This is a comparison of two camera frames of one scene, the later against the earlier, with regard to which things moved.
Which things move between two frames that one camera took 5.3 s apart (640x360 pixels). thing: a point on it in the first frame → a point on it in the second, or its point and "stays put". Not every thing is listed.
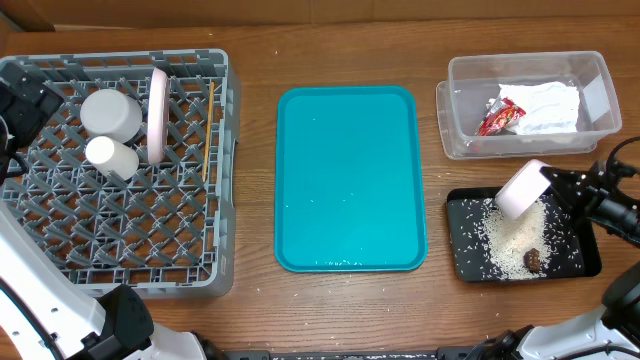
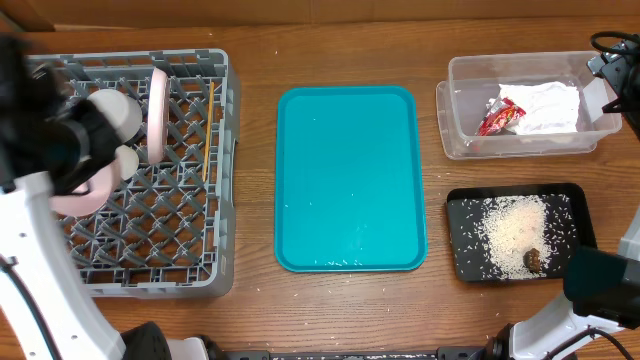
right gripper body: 600,202 → 622,72
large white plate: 158,112 stays put
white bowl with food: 522,189 → 91,196
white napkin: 551,108 stays put
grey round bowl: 112,114 stays put
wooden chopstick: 209,131 stays put
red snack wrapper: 502,113 stays put
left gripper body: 20,122 → 87,145
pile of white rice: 506,239 stays put
